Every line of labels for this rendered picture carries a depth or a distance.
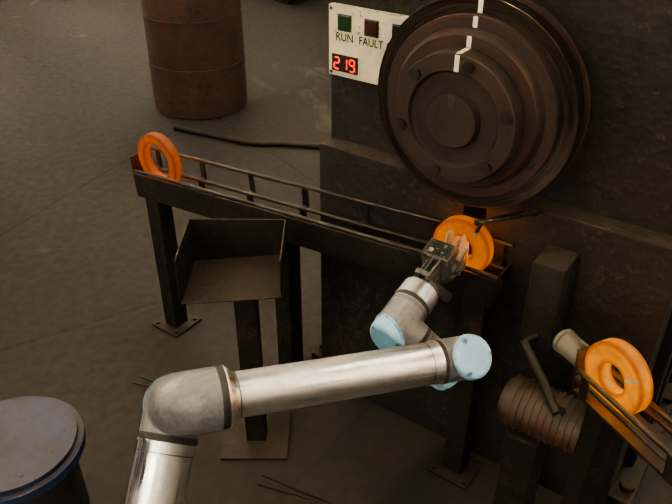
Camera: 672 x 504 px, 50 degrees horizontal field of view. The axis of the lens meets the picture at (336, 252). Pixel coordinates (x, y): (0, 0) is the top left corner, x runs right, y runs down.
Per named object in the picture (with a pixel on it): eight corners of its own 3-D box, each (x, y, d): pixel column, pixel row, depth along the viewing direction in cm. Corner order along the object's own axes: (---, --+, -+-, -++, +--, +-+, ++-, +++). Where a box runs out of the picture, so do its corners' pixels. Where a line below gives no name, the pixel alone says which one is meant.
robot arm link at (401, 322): (390, 363, 161) (358, 333, 160) (418, 323, 167) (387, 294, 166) (411, 355, 153) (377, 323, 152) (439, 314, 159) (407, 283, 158)
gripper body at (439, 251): (461, 245, 165) (435, 280, 159) (462, 269, 171) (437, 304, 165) (432, 234, 169) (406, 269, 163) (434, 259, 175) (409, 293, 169)
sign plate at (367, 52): (333, 71, 191) (333, 1, 181) (418, 91, 178) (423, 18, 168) (328, 73, 189) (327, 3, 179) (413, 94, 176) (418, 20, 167)
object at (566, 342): (573, 348, 161) (576, 325, 159) (599, 370, 154) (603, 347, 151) (550, 354, 160) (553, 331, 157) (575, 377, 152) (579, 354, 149)
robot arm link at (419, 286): (430, 322, 163) (394, 307, 168) (441, 307, 166) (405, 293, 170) (428, 297, 157) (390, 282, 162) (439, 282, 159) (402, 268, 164)
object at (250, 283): (212, 410, 232) (188, 218, 193) (294, 410, 232) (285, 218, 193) (202, 460, 215) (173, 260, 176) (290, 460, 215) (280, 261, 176)
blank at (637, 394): (605, 406, 152) (593, 411, 150) (588, 335, 151) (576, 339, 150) (662, 417, 137) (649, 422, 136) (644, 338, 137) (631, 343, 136)
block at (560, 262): (534, 319, 182) (549, 239, 169) (564, 331, 178) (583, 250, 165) (517, 342, 175) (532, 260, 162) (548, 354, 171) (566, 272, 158)
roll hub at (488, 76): (401, 157, 166) (408, 36, 151) (514, 190, 153) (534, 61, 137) (388, 165, 162) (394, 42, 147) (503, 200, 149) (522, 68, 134)
